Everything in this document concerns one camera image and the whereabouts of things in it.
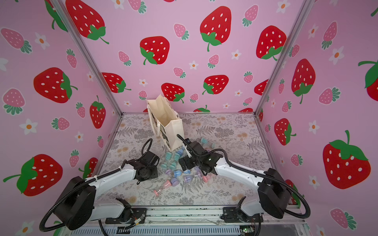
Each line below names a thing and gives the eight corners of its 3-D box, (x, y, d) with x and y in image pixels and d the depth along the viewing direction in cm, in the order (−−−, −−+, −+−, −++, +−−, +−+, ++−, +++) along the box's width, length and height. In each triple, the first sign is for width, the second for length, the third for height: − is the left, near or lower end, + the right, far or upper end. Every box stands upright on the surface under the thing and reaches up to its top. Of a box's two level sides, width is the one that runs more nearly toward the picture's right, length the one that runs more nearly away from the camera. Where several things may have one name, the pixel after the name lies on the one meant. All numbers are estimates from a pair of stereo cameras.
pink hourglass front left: (156, 197, 82) (154, 195, 79) (153, 192, 83) (152, 190, 81) (172, 185, 86) (171, 183, 83) (169, 181, 88) (168, 178, 85)
